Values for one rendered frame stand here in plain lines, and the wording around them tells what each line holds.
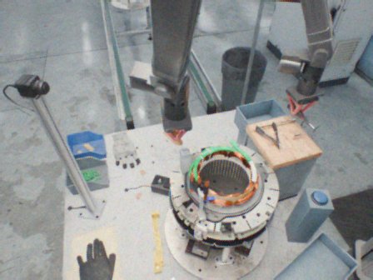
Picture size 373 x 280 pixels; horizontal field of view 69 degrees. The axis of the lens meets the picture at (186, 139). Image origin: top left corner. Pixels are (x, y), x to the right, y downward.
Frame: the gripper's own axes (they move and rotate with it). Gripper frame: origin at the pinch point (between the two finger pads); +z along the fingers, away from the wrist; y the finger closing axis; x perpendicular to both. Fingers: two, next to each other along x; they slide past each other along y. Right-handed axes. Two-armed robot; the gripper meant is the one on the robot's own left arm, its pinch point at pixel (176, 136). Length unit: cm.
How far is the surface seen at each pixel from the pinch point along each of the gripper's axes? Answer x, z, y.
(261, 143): 31.4, 17.9, -7.1
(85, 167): -37, 48, -26
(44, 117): -33.6, -2.7, -8.2
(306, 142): 47, 17, -5
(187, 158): 3.2, 7.8, 2.5
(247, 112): 34, 24, -28
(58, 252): -73, 128, -16
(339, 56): 182, 95, -155
